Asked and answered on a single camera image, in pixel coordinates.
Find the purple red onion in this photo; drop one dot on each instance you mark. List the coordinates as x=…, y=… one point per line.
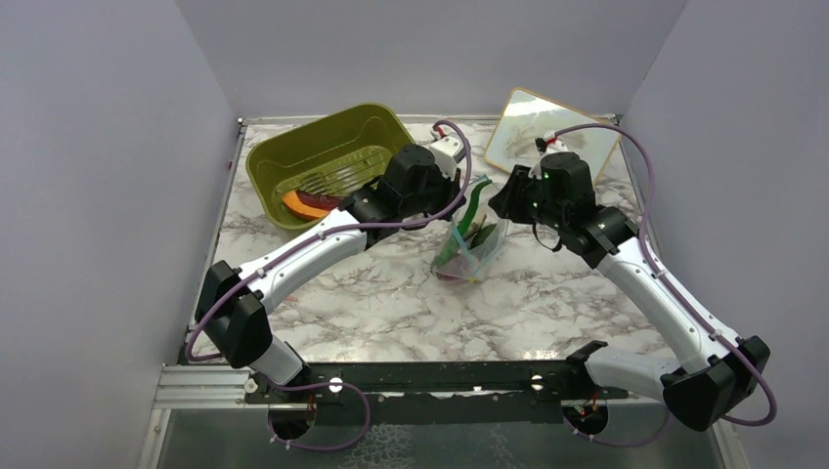
x=460, y=267

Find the dark green avocado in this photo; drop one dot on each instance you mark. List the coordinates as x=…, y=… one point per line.
x=483, y=235

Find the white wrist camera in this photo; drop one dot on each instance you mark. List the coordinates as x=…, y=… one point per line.
x=546, y=145
x=448, y=153

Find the orange squash slice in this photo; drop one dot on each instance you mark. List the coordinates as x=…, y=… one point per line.
x=293, y=206

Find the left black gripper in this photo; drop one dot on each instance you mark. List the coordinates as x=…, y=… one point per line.
x=451, y=190

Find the silver toy fish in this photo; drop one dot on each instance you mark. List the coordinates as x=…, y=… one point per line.
x=475, y=225

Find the wood framed whiteboard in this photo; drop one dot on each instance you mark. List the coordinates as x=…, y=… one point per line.
x=528, y=116

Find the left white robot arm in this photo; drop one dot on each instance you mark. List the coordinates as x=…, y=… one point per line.
x=234, y=303

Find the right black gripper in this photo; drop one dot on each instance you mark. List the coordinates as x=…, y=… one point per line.
x=511, y=194

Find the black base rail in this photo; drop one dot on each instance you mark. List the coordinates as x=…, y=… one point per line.
x=351, y=394

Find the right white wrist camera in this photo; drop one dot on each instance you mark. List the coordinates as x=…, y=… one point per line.
x=546, y=145

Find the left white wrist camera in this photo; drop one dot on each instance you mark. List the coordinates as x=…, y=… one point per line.
x=448, y=153

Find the red meat slice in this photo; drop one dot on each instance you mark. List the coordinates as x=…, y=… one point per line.
x=319, y=201

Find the green chili pepper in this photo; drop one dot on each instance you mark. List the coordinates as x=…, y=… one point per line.
x=455, y=239

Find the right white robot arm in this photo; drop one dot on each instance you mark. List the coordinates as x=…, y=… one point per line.
x=714, y=368

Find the olive green plastic bin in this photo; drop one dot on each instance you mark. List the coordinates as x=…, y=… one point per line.
x=332, y=155

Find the clear zip top bag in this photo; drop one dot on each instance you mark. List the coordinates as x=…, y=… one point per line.
x=487, y=253

